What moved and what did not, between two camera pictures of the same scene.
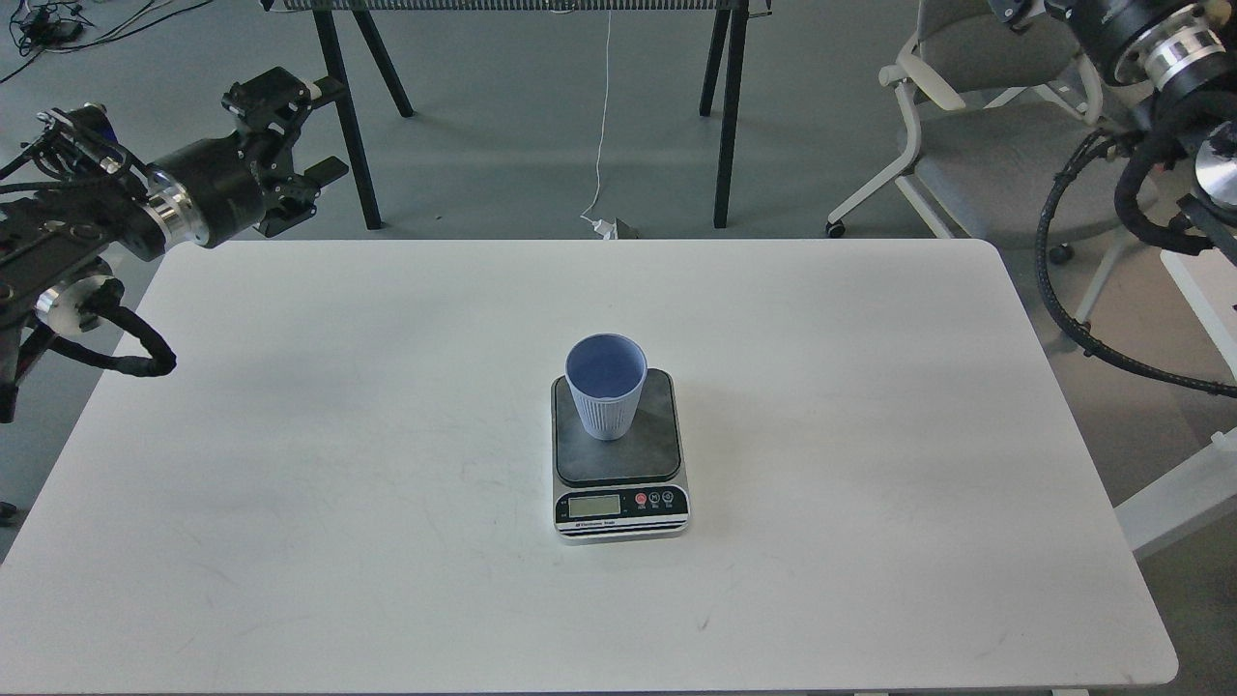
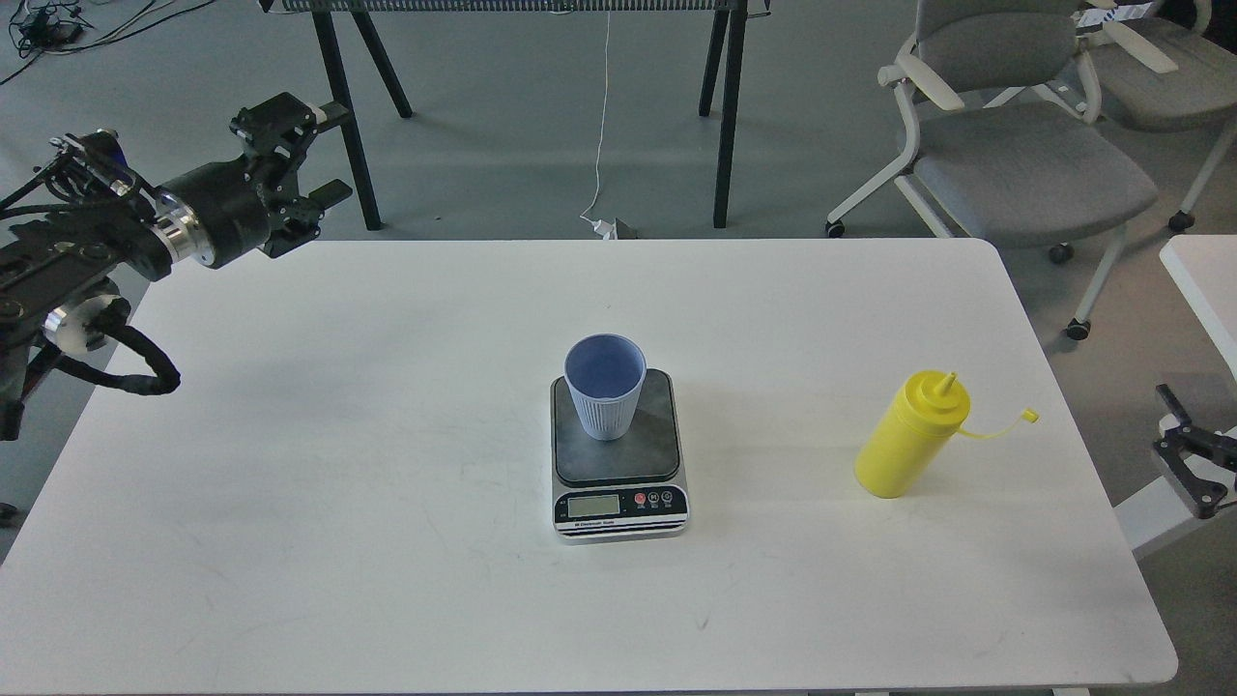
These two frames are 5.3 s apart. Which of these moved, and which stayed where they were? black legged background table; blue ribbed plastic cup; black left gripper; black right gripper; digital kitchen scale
Moved: black right gripper; black left gripper
Stayed: digital kitchen scale; blue ribbed plastic cup; black legged background table
